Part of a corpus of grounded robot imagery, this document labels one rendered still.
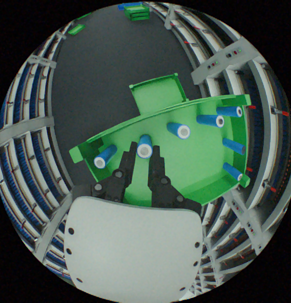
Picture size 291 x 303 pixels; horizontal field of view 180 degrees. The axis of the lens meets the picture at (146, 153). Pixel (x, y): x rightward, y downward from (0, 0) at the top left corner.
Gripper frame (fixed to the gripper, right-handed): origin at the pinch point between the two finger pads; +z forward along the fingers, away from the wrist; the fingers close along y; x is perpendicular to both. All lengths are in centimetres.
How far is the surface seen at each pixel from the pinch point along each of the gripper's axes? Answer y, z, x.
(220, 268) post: 80, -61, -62
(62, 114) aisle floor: -70, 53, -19
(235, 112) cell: 13.3, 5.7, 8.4
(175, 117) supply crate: 4.6, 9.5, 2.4
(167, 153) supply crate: 4.5, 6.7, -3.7
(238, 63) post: 28.3, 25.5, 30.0
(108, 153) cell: -5.0, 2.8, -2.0
